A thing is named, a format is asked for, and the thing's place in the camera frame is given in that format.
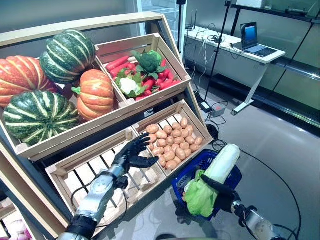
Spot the black power adapter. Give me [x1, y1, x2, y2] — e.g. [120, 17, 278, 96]
[199, 101, 213, 113]

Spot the large wooden crate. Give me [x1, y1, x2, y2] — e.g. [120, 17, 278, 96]
[0, 57, 131, 162]

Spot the grey power strip box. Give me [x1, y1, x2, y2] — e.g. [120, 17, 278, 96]
[209, 104, 227, 118]

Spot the white office desk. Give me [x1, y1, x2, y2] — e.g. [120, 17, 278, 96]
[184, 31, 287, 116]

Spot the glass door refrigerator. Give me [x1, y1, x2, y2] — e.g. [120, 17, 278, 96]
[139, 0, 187, 31]

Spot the black router with antennas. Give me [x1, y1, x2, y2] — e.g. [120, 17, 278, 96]
[185, 9, 198, 31]

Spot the green broccoli with leaves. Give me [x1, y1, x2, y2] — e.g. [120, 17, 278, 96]
[131, 49, 167, 81]

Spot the green striped pumpkin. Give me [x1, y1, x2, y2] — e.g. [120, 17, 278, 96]
[2, 90, 80, 147]
[39, 29, 97, 85]

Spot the green white napa cabbage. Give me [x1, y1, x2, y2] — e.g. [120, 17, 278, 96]
[184, 144, 241, 218]

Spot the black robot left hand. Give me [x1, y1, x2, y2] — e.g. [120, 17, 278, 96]
[111, 133, 160, 174]

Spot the open laptop blue screen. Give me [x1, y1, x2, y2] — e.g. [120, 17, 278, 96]
[239, 21, 279, 58]

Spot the blue plastic shopping basket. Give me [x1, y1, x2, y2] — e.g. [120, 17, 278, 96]
[171, 149, 243, 222]

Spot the white cauliflower with leaves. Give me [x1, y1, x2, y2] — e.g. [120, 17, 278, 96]
[114, 68, 148, 98]

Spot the thin black pole stand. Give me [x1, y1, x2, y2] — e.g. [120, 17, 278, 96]
[176, 0, 187, 53]

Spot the small orange ribbed pumpkin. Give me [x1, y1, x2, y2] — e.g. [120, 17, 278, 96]
[71, 69, 115, 121]

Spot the wooden display shelf frame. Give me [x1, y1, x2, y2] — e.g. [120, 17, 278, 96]
[0, 11, 208, 240]

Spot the wooden slatted crate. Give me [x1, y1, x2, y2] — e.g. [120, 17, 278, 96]
[0, 196, 35, 240]
[44, 126, 168, 210]
[131, 99, 215, 178]
[95, 32, 192, 109]

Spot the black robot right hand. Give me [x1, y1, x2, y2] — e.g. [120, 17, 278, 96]
[199, 174, 243, 214]

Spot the large orange ribbed pumpkin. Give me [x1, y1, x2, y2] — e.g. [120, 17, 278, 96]
[0, 55, 60, 109]

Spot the black round floor base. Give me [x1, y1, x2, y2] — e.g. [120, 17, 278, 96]
[204, 123, 221, 141]

